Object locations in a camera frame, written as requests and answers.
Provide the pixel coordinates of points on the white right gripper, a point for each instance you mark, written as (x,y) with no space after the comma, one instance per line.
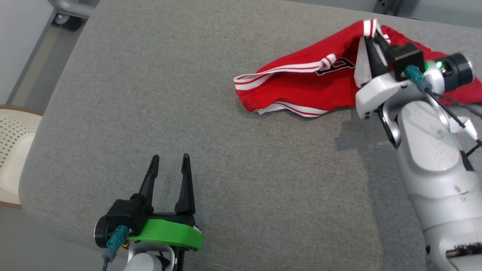
(376,92)

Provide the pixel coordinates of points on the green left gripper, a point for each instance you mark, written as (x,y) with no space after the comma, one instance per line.
(169,233)

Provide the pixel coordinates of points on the red and white sports jersey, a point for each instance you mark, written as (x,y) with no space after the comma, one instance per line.
(301,86)

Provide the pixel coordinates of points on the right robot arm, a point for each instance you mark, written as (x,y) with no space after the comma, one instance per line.
(433,158)

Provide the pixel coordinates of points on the cream perforated laundry basket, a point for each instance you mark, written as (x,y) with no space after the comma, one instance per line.
(15,143)

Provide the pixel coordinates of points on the black caster wheel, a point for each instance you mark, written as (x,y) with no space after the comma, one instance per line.
(71,23)

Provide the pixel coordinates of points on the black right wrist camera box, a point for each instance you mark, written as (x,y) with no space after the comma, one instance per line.
(404,56)

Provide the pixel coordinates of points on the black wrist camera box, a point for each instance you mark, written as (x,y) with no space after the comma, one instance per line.
(126,214)
(404,56)

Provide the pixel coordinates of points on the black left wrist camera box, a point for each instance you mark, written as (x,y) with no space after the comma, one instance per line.
(126,214)

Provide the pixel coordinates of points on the dark metal post bracket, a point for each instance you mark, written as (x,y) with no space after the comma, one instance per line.
(380,5)

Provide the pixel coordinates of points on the grey metal frame tube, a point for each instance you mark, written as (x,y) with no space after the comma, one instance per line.
(71,5)

